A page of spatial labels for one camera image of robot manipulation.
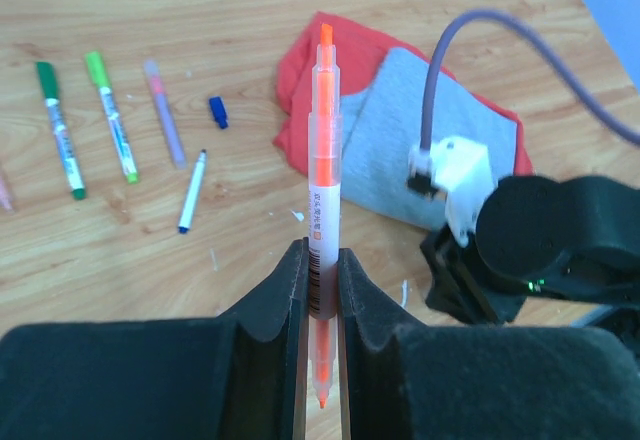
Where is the white marker green end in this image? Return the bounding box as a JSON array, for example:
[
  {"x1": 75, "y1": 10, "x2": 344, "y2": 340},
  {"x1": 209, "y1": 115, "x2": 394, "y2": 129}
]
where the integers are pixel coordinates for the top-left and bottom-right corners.
[{"x1": 83, "y1": 50, "x2": 141, "y2": 185}]

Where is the pink pen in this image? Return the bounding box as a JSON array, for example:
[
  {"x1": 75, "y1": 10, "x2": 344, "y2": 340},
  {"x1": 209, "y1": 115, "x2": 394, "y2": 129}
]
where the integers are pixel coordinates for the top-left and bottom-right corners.
[{"x1": 0, "y1": 169, "x2": 14, "y2": 213}]

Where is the orange highlighter pen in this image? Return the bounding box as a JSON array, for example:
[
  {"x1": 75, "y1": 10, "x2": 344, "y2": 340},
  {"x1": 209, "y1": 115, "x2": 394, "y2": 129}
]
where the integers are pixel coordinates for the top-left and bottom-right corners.
[{"x1": 308, "y1": 23, "x2": 342, "y2": 408}]

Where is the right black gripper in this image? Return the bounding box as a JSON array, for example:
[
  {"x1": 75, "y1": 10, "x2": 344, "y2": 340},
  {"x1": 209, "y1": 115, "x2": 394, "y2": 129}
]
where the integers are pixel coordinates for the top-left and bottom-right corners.
[{"x1": 420, "y1": 225, "x2": 527, "y2": 325}]

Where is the orange white pen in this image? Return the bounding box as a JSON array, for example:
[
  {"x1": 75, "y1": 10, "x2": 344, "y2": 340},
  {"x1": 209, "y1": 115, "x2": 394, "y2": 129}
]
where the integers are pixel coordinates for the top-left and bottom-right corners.
[{"x1": 34, "y1": 61, "x2": 87, "y2": 201}]

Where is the light green pen cap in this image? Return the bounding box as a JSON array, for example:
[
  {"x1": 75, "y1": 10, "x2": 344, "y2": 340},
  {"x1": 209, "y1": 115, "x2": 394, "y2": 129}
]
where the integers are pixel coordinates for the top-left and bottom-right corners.
[{"x1": 85, "y1": 51, "x2": 111, "y2": 88}]

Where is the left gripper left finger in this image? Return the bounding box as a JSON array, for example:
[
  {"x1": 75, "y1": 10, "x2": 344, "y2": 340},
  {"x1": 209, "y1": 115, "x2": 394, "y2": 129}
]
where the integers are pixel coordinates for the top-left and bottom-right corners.
[{"x1": 1, "y1": 240, "x2": 309, "y2": 439}]

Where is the blue pen cap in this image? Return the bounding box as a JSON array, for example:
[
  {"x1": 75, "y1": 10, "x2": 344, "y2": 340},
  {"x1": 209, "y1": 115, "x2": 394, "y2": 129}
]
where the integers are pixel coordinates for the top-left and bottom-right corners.
[{"x1": 208, "y1": 96, "x2": 228, "y2": 129}]

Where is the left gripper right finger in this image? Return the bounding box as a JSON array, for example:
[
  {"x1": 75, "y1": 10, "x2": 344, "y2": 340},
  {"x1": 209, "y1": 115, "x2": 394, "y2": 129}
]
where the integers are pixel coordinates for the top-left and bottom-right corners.
[{"x1": 338, "y1": 249, "x2": 639, "y2": 439}]

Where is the red and grey cloth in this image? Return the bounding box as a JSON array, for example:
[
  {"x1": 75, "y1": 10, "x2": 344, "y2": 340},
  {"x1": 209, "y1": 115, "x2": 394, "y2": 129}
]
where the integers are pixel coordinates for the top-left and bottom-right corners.
[{"x1": 274, "y1": 12, "x2": 533, "y2": 229}]

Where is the dark green pen cap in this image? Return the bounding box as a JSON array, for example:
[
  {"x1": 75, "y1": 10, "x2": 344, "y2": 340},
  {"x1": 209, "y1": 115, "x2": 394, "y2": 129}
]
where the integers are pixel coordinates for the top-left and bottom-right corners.
[{"x1": 35, "y1": 61, "x2": 60, "y2": 100}]

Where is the pink translucent pen cap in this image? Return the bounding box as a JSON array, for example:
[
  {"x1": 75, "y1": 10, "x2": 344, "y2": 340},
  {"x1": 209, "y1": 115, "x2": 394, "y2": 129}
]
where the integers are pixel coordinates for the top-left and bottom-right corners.
[{"x1": 144, "y1": 59, "x2": 165, "y2": 95}]

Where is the white marker blue end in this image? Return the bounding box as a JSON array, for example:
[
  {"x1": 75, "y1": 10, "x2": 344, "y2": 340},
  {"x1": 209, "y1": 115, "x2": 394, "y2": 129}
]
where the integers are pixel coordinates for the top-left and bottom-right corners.
[{"x1": 177, "y1": 149, "x2": 208, "y2": 235}]

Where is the purple pen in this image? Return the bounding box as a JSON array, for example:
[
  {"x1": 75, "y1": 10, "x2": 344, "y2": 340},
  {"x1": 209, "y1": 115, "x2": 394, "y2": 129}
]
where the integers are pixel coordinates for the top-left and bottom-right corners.
[{"x1": 150, "y1": 88, "x2": 188, "y2": 169}]

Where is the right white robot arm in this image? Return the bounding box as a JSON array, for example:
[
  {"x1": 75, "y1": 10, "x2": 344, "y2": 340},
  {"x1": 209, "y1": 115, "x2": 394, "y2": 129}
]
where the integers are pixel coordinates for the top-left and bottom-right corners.
[{"x1": 420, "y1": 176, "x2": 639, "y2": 354}]

